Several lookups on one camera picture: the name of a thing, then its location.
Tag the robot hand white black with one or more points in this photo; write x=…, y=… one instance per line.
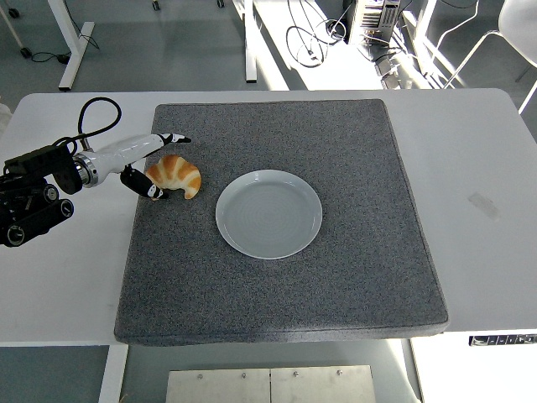
x=126, y=151

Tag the croissant bread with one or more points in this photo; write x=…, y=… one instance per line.
x=178, y=172

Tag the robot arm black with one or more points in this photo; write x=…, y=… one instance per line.
x=38, y=168

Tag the white round plate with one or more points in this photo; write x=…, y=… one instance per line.
x=268, y=214

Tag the grey metal plate with screws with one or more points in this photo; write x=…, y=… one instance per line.
x=268, y=386

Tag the white desk leg with foot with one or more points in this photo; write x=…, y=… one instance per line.
x=75, y=50

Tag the white desk foot bar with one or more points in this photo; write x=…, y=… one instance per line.
x=250, y=46

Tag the grey speckled mat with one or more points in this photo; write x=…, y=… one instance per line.
x=293, y=294

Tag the white table leg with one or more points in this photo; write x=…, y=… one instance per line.
x=112, y=373

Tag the computer tower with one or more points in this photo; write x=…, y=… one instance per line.
x=373, y=19

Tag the piece of clear tape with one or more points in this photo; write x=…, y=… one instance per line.
x=484, y=205

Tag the white chair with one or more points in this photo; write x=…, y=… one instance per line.
x=518, y=25

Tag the table control panel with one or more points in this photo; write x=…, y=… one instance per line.
x=503, y=340

